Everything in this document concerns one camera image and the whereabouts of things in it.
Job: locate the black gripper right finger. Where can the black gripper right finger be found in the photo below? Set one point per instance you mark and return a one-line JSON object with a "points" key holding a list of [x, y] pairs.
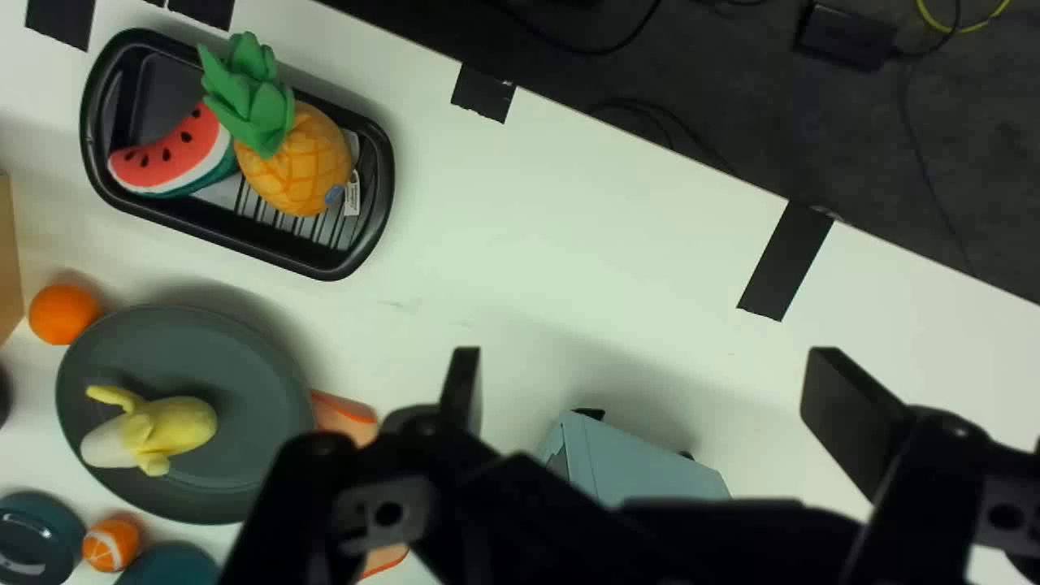
{"points": [[856, 416]]}

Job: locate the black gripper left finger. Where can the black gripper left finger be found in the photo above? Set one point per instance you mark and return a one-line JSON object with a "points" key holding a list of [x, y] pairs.
{"points": [[459, 390]]}

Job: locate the plush peeled yellow banana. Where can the plush peeled yellow banana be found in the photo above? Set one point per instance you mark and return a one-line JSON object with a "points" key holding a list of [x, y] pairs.
{"points": [[162, 427]]}

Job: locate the plush watermelon slice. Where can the plush watermelon slice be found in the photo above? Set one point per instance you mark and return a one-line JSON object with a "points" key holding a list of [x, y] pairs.
{"points": [[174, 158]]}

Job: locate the salmon orange towel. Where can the salmon orange towel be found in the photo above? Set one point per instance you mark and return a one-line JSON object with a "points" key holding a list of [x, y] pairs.
{"points": [[344, 416]]}

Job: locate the long black tape strip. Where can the long black tape strip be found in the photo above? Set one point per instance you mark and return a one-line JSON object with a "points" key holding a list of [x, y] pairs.
{"points": [[784, 260], [58, 22]]}

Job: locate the light blue toaster oven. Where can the light blue toaster oven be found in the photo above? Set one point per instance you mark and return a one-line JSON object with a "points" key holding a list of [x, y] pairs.
{"points": [[627, 458]]}

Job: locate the black ridged grill tray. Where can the black ridged grill tray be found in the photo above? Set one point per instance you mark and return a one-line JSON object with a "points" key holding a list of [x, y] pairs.
{"points": [[344, 207]]}

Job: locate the dark grey round plate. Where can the dark grey round plate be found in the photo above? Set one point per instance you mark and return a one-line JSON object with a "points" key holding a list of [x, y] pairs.
{"points": [[238, 432]]}

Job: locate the small black tape square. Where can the small black tape square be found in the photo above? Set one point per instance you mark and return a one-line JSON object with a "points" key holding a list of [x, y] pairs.
{"points": [[481, 91]]}

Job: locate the orange and white toy ball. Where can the orange and white toy ball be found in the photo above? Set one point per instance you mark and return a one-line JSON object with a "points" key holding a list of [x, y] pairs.
{"points": [[111, 540]]}

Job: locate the black box on floor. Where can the black box on floor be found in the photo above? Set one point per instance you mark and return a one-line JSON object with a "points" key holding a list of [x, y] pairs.
{"points": [[846, 34]]}

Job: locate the plain orange toy fruit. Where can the plain orange toy fruit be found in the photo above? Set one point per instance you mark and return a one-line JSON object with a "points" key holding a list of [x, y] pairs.
{"points": [[63, 313]]}

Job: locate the small teal toy pan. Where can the small teal toy pan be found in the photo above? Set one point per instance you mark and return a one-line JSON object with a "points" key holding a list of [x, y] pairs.
{"points": [[33, 538]]}

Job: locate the short black tape strip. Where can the short black tape strip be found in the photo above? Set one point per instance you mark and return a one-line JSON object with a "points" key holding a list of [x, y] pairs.
{"points": [[198, 10]]}

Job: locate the red checkered basket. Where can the red checkered basket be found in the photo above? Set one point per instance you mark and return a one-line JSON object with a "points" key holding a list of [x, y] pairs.
{"points": [[8, 260]]}

